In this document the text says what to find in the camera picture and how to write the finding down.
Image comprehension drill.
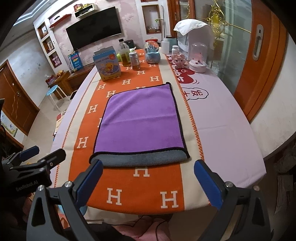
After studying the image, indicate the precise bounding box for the purple and grey towel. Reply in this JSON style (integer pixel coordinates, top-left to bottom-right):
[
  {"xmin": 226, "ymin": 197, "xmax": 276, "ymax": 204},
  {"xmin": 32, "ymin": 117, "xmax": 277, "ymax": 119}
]
[{"xmin": 89, "ymin": 82, "xmax": 190, "ymax": 168}]

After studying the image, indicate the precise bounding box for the stack of books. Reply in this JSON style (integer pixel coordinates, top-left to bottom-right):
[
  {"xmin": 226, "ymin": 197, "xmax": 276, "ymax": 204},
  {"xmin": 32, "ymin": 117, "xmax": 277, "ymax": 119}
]
[{"xmin": 53, "ymin": 110, "xmax": 67, "ymax": 138}]

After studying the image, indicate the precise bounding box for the brown wooden door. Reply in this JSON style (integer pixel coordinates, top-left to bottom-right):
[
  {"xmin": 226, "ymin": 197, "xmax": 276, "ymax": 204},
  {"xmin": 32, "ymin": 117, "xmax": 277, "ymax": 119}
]
[{"xmin": 0, "ymin": 60, "xmax": 40, "ymax": 135}]

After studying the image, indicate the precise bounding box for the blue round stool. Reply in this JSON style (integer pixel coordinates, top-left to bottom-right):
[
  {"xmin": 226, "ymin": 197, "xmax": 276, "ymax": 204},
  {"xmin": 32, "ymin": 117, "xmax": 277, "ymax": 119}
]
[{"xmin": 46, "ymin": 85, "xmax": 70, "ymax": 111}]

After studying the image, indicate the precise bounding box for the wooden tv cabinet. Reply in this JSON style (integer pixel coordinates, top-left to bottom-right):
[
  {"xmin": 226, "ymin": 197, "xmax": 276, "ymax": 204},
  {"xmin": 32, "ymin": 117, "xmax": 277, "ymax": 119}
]
[{"xmin": 49, "ymin": 63, "xmax": 94, "ymax": 96}]

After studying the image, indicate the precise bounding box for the blue standing poster box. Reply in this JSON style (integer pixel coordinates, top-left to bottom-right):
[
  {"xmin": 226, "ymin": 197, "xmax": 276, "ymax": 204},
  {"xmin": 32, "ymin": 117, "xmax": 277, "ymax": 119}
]
[{"xmin": 68, "ymin": 51, "xmax": 84, "ymax": 72}]

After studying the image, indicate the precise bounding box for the blue duck cardboard box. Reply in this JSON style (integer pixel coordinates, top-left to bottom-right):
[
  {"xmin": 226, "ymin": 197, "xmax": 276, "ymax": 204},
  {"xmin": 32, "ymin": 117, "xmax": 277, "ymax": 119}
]
[{"xmin": 93, "ymin": 46, "xmax": 121, "ymax": 81}]

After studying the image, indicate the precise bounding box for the pink glass dome ornament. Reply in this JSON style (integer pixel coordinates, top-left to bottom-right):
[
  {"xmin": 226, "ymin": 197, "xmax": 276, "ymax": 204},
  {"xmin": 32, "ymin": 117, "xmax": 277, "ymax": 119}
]
[{"xmin": 189, "ymin": 42, "xmax": 208, "ymax": 73}]

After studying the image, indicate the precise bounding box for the metal-lid spice jar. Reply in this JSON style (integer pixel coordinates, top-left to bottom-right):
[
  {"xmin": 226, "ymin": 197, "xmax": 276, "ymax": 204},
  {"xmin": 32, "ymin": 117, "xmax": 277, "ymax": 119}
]
[{"xmin": 129, "ymin": 51, "xmax": 140, "ymax": 70}]

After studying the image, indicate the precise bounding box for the pink bunny figurine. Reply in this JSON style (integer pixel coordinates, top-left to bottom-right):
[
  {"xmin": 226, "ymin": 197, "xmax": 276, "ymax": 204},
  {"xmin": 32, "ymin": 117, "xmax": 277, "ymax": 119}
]
[{"xmin": 171, "ymin": 54, "xmax": 188, "ymax": 69}]

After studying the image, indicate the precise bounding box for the glass oil bottle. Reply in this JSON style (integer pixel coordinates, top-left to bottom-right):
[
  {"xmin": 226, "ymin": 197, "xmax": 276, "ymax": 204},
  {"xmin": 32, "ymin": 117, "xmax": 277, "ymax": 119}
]
[{"xmin": 118, "ymin": 39, "xmax": 131, "ymax": 67}]

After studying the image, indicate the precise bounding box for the small white pill bottle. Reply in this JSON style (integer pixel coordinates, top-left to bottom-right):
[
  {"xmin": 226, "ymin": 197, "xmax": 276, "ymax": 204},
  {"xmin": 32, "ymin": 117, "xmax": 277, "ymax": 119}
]
[{"xmin": 171, "ymin": 45, "xmax": 180, "ymax": 55}]

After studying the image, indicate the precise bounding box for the blue castle snow globe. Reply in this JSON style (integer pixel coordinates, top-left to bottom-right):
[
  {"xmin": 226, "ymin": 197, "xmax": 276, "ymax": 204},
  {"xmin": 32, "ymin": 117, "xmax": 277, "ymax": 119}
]
[{"xmin": 144, "ymin": 41, "xmax": 161, "ymax": 64}]

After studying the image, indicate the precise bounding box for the white plastic jug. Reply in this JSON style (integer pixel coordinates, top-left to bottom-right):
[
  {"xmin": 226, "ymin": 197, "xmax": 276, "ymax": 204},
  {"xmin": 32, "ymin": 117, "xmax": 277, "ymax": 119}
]
[{"xmin": 161, "ymin": 38, "xmax": 170, "ymax": 55}]

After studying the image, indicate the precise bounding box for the white countertop appliance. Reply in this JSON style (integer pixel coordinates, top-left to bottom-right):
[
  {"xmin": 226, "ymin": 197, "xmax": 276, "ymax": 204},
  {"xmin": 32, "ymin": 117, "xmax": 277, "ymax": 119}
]
[{"xmin": 177, "ymin": 27, "xmax": 214, "ymax": 60}]

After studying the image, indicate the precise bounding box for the red cooking pot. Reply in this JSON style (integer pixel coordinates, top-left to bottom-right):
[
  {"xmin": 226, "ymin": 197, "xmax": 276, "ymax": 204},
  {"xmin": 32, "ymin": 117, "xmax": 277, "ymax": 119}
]
[{"xmin": 145, "ymin": 38, "xmax": 158, "ymax": 43}]

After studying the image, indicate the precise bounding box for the orange framed sliding door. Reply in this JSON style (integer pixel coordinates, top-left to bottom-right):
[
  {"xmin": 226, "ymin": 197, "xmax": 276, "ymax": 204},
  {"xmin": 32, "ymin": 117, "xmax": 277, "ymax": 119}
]
[{"xmin": 234, "ymin": 1, "xmax": 287, "ymax": 121}]

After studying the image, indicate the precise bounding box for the white cloth on appliance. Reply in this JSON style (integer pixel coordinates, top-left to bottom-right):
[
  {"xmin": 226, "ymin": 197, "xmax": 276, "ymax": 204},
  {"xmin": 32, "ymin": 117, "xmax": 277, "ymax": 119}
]
[{"xmin": 174, "ymin": 19, "xmax": 210, "ymax": 36}]

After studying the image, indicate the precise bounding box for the black wall television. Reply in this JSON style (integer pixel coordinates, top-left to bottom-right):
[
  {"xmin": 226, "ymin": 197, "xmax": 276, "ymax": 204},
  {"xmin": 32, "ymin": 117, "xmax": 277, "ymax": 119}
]
[{"xmin": 66, "ymin": 7, "xmax": 121, "ymax": 51}]

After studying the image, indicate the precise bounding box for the white floating wall shelf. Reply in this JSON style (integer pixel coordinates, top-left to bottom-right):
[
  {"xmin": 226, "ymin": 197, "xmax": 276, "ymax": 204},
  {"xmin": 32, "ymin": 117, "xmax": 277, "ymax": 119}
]
[{"xmin": 74, "ymin": 4, "xmax": 98, "ymax": 18}]

